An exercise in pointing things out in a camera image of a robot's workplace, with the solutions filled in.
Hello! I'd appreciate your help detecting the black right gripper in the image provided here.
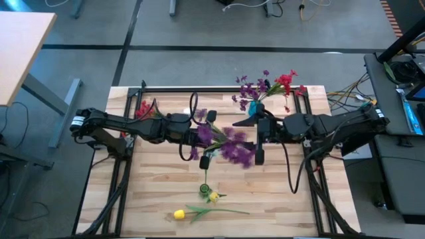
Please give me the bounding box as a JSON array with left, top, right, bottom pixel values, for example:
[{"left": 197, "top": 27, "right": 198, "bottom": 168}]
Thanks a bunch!
[{"left": 232, "top": 114, "right": 290, "bottom": 166}]

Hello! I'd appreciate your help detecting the blue flat package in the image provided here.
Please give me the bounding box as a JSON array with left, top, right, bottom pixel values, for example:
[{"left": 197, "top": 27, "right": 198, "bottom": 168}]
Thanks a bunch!
[{"left": 396, "top": 88, "right": 424, "bottom": 136}]

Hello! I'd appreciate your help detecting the green glass vase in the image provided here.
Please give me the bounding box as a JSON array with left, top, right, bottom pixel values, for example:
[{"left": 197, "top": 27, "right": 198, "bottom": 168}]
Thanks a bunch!
[{"left": 199, "top": 183, "right": 213, "bottom": 199}]

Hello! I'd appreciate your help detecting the black tablet screen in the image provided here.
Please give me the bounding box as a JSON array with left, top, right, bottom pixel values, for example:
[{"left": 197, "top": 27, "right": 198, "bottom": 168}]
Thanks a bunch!
[{"left": 405, "top": 81, "right": 425, "bottom": 102}]

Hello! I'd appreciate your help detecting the purple flower bunch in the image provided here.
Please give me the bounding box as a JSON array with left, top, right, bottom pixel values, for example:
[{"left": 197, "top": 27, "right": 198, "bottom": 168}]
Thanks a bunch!
[
  {"left": 189, "top": 108, "right": 257, "bottom": 170},
  {"left": 231, "top": 69, "right": 269, "bottom": 112}
]

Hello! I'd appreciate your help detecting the grey metal desk leg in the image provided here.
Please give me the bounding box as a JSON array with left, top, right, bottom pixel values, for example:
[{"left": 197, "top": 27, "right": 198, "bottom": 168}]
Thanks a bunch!
[{"left": 21, "top": 72, "right": 84, "bottom": 149}]

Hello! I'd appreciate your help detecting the black cable coil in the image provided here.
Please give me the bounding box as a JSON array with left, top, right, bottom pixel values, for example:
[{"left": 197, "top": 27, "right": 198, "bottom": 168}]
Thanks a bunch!
[{"left": 387, "top": 59, "right": 416, "bottom": 84}]

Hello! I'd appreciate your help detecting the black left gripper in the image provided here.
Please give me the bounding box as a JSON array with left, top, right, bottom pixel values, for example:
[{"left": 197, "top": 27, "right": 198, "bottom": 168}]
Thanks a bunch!
[{"left": 185, "top": 110, "right": 217, "bottom": 170}]

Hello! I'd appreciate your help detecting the white floor cable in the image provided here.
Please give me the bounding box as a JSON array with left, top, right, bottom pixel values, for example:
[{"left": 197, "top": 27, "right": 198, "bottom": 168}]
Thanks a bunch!
[{"left": 221, "top": 0, "right": 272, "bottom": 13}]

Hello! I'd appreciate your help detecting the dark metal floor stand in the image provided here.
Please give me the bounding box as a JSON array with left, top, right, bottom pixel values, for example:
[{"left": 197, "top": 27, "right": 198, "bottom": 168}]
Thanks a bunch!
[{"left": 0, "top": 142, "right": 54, "bottom": 171}]

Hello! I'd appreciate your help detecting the light wooden desk top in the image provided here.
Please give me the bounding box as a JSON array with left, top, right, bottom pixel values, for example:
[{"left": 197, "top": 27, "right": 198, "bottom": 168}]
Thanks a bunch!
[{"left": 0, "top": 11, "right": 58, "bottom": 107}]

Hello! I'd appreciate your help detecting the yellow artificial tulip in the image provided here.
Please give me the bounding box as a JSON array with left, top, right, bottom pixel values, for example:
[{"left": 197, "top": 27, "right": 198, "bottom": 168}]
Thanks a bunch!
[
  {"left": 173, "top": 204, "right": 250, "bottom": 224},
  {"left": 198, "top": 191, "right": 228, "bottom": 204}
]

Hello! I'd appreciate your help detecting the blue glass vase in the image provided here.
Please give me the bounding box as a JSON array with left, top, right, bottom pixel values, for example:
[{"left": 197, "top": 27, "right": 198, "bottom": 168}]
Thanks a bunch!
[{"left": 248, "top": 101, "right": 266, "bottom": 117}]

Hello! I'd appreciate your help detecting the dark grey side table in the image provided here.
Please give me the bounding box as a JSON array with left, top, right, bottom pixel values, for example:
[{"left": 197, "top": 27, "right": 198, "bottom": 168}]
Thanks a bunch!
[{"left": 363, "top": 52, "right": 425, "bottom": 224}]

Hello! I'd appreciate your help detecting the red flower bunch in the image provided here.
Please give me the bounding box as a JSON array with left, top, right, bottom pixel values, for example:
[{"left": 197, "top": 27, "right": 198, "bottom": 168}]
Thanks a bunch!
[
  {"left": 268, "top": 68, "right": 308, "bottom": 114},
  {"left": 134, "top": 99, "right": 157, "bottom": 120}
]

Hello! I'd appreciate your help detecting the black diagonal pole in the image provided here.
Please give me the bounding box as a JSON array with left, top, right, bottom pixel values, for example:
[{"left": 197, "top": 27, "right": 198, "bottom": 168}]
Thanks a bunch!
[{"left": 377, "top": 15, "right": 425, "bottom": 63}]

